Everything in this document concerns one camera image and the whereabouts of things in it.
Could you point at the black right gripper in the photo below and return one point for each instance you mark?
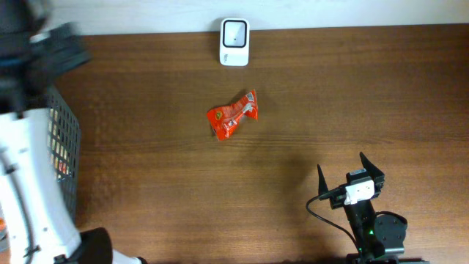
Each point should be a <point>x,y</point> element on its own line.
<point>376,175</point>

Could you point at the red snack packet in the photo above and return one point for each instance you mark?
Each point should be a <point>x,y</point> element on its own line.
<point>224,120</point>

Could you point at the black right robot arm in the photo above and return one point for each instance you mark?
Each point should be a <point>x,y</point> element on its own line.
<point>378,236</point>

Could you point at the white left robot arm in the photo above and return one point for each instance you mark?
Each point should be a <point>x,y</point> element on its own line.
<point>34,138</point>

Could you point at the white barcode scanner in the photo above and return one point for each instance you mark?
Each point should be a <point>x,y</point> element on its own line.
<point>234,42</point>

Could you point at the grey plastic mesh basket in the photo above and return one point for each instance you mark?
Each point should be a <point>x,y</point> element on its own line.
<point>64,141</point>

